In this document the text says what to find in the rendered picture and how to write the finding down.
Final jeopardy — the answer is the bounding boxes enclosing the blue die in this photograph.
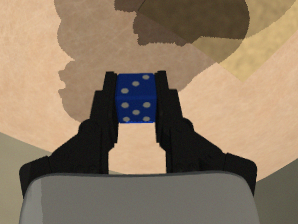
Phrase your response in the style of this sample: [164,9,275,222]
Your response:
[115,73,157,124]

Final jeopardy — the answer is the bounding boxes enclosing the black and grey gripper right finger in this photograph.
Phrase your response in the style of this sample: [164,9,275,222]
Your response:
[155,71,257,198]

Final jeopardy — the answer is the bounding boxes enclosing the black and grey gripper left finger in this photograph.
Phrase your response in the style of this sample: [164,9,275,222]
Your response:
[19,71,119,199]

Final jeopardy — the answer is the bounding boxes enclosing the tan textured mat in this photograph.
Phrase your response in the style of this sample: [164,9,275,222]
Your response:
[138,0,298,83]

